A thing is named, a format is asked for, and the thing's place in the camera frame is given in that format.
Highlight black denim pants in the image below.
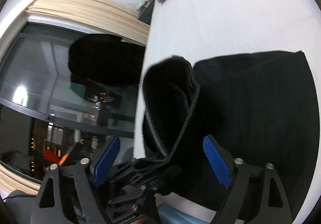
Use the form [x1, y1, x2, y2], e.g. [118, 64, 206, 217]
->
[142, 51, 320, 223]

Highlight light blue stool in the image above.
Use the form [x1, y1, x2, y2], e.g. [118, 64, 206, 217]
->
[158, 204, 208, 224]

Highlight dark glass window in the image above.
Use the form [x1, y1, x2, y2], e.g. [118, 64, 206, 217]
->
[1, 21, 145, 183]

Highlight beige curtain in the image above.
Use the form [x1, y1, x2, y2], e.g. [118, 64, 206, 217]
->
[26, 0, 150, 45]

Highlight dark grey nightstand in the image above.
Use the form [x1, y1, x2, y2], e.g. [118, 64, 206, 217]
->
[138, 0, 155, 25]

